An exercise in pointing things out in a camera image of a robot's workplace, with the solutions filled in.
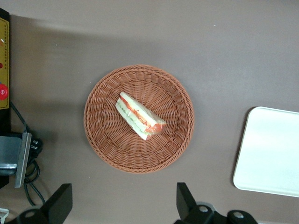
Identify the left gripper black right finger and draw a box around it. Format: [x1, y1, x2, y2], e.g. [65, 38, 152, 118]
[174, 182, 228, 224]

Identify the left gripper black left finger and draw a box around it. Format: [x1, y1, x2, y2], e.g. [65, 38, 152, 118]
[14, 183, 73, 224]

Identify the triangle sandwich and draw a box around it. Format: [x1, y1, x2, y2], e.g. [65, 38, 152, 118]
[115, 91, 167, 141]

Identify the brown wicker basket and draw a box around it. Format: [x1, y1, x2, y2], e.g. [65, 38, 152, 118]
[83, 64, 195, 175]

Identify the cream plastic tray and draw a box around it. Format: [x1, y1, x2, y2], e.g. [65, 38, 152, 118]
[233, 106, 299, 198]

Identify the yellow emergency stop control box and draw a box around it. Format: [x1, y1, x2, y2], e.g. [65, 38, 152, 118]
[0, 7, 12, 131]

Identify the grey metal bracket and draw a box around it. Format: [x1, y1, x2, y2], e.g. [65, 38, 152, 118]
[0, 132, 32, 189]

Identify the black cable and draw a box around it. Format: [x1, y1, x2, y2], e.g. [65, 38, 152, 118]
[10, 101, 47, 206]

